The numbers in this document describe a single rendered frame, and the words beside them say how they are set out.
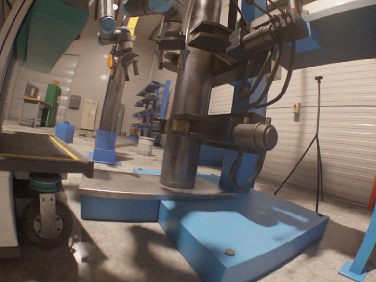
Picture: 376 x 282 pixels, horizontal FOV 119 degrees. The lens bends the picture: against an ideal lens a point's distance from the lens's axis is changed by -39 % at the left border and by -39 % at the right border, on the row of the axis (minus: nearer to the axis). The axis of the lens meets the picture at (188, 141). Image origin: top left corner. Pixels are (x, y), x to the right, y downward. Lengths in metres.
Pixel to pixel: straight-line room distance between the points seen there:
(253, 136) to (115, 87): 1.81
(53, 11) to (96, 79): 11.45
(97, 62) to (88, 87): 1.68
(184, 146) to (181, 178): 0.17
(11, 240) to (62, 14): 0.58
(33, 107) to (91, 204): 5.94
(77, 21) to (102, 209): 0.72
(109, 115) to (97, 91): 9.60
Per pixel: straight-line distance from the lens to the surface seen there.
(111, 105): 2.19
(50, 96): 8.06
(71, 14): 0.54
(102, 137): 2.16
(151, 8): 0.81
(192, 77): 1.02
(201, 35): 0.88
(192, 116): 0.74
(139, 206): 0.87
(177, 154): 0.97
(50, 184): 0.55
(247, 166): 1.27
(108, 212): 0.86
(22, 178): 0.70
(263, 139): 0.69
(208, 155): 3.37
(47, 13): 0.53
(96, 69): 12.11
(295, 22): 0.79
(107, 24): 1.09
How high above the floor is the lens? 0.42
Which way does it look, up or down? level
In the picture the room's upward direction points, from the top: 9 degrees clockwise
